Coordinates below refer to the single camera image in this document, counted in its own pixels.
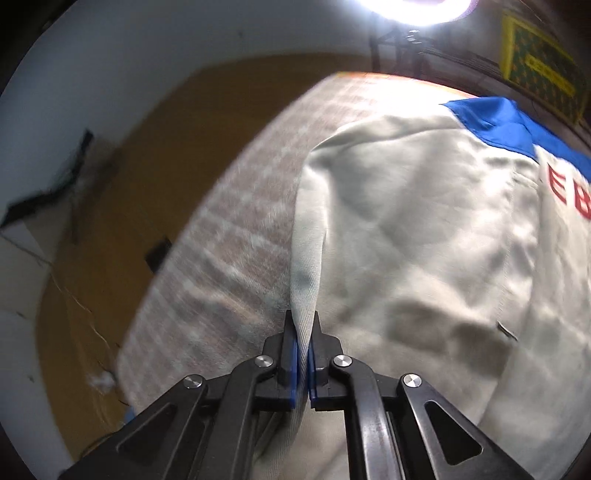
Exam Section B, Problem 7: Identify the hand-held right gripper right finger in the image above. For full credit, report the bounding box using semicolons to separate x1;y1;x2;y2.
308;311;534;480

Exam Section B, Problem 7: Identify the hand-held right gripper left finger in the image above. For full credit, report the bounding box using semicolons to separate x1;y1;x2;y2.
58;310;299;480

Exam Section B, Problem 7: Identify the grey and blue work jacket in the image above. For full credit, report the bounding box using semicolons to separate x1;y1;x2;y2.
252;96;591;480

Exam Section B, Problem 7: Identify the beige plaid blanket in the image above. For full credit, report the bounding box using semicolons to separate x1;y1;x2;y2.
115;71;481;407

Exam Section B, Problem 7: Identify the bright round lamp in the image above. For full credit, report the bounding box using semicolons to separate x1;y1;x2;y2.
355;0;474;25

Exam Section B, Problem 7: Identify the yellow and green crate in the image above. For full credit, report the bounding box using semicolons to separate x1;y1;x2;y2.
501;11;587;124

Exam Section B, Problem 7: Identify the black wall socket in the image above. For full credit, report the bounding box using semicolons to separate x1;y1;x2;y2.
146;237;171;274

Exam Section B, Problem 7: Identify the dark wall fixture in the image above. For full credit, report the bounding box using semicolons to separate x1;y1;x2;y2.
2;130;95;227

